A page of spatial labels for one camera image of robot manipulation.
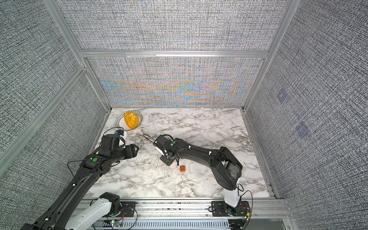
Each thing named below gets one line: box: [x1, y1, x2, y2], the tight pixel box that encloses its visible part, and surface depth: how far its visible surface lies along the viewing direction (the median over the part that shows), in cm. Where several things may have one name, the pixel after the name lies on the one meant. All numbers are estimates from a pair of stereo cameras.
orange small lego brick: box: [179, 165, 186, 173], surface depth 88 cm
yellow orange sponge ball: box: [124, 111, 139, 130], surface depth 106 cm
